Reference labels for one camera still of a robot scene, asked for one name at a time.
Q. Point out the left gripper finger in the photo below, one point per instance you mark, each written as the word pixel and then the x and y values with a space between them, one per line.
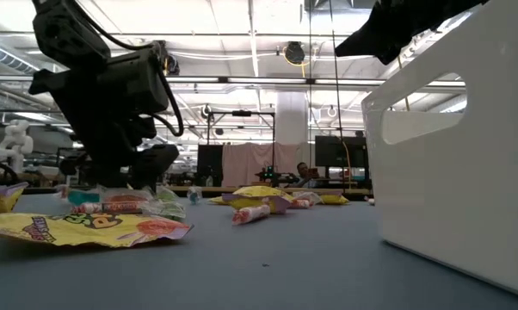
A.
pixel 108 168
pixel 156 165

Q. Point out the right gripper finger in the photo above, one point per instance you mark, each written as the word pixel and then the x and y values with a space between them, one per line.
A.
pixel 375 39

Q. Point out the Smarties candy roll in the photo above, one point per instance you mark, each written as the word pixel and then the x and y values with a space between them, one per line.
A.
pixel 106 207
pixel 369 200
pixel 300 203
pixel 250 214

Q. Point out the large yellow pink candy packet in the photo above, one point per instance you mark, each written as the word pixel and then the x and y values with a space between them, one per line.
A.
pixel 91 228

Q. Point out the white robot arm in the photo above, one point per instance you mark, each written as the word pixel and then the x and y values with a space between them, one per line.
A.
pixel 14 144

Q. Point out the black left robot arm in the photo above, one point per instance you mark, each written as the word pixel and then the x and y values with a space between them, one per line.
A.
pixel 69 30

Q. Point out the green candy clear wrapper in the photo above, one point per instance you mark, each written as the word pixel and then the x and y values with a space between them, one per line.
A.
pixel 168 208
pixel 166 193

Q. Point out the teal candy clear wrapper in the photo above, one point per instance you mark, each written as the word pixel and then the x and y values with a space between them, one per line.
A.
pixel 83 197

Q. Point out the blue candy clear wrapper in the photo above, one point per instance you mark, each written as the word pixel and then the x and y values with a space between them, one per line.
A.
pixel 194 195

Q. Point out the red candy clear wrapper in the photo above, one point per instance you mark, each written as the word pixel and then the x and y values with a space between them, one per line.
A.
pixel 309 196

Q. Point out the pink cloth curtain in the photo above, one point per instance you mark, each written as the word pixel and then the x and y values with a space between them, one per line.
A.
pixel 250 161

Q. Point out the black device green lights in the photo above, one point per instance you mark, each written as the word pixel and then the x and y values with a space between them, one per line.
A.
pixel 267 174

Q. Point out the long light strip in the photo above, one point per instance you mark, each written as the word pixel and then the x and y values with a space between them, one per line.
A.
pixel 263 80

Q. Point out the wide black monitor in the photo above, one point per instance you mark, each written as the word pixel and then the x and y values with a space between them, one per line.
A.
pixel 328 150

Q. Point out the person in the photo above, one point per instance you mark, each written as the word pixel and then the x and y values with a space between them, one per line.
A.
pixel 303 170

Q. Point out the red phone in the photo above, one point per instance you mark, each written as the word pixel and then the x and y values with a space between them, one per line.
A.
pixel 313 172

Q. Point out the white plastic bin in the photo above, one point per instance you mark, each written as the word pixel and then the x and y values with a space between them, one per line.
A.
pixel 457 194

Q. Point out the black camera stand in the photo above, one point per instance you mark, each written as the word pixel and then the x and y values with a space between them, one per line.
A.
pixel 242 113

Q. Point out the gray ventilation duct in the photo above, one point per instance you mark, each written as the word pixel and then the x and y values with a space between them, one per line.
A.
pixel 9 58

